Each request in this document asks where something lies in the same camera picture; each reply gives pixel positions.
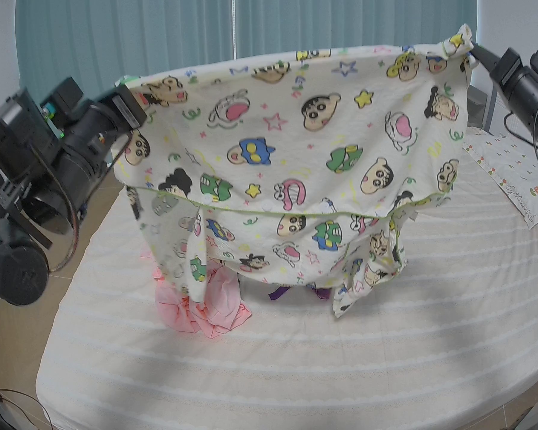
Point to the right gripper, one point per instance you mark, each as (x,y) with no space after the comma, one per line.
(527,90)

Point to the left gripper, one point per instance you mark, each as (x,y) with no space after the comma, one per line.
(94,128)

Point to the white printed pyjama top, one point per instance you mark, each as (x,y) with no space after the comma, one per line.
(296,150)

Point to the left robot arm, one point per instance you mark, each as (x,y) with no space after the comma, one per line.
(13,280)

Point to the bed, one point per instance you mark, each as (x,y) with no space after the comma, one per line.
(296,365)

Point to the grey bedside table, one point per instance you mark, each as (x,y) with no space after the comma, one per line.
(476,105)

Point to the blue-green curtain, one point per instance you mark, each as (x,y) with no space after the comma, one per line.
(116,25)
(340,7)

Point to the white printed pillow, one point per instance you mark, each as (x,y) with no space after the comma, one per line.
(515,173)

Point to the pink garment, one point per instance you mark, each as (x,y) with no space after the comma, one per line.
(219,303)

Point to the purple satin garment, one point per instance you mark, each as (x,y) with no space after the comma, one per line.
(323,293)

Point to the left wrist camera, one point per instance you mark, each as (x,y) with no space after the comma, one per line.
(67,92)

